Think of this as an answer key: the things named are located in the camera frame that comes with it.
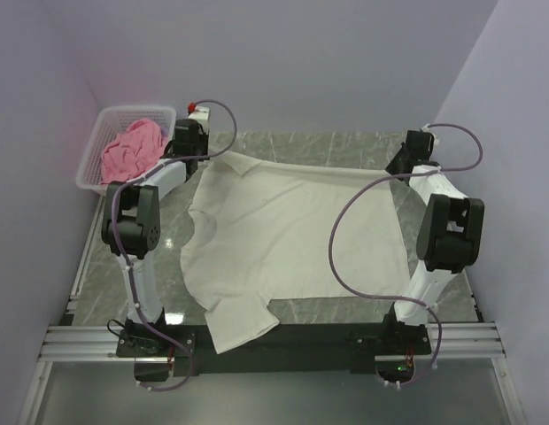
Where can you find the pink t shirt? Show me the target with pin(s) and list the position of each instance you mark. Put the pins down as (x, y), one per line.
(133, 152)

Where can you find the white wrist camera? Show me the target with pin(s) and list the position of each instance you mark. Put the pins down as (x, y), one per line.
(200, 114)
(427, 129)

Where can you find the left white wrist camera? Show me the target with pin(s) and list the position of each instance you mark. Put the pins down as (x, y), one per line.
(200, 114)

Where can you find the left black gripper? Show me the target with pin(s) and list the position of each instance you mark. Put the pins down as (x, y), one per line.
(197, 148)

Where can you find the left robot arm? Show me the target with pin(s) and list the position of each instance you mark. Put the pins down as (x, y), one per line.
(132, 229)

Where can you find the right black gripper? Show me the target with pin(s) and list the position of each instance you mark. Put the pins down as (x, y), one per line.
(401, 160)

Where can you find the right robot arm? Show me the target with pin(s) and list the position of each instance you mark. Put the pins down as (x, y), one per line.
(448, 240)

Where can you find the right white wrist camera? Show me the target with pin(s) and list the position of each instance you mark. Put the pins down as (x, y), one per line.
(427, 129)

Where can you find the white plastic laundry basket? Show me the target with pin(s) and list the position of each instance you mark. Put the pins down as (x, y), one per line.
(110, 122)

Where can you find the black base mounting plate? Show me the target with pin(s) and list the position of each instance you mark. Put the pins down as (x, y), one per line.
(356, 348)

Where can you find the cream white t shirt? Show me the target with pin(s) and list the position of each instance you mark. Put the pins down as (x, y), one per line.
(265, 231)

